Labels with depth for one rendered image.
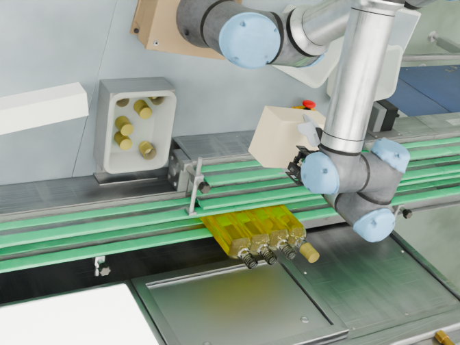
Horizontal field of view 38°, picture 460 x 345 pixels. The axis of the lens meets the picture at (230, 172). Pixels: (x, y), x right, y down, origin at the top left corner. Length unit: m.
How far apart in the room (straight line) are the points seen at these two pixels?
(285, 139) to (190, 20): 0.34
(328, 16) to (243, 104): 0.57
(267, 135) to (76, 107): 0.46
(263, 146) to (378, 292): 0.66
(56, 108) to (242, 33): 0.49
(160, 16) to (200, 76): 0.29
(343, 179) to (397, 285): 0.89
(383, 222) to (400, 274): 0.79
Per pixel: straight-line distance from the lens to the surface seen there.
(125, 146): 1.74
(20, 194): 1.73
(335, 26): 1.42
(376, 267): 2.11
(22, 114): 1.62
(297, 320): 1.77
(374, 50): 1.18
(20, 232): 1.64
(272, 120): 1.53
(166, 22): 1.59
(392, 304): 1.99
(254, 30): 1.43
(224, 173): 1.77
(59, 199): 1.72
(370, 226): 1.33
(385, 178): 1.29
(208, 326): 1.69
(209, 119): 1.89
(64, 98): 1.62
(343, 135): 1.20
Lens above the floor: 2.20
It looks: 46 degrees down
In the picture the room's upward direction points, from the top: 139 degrees clockwise
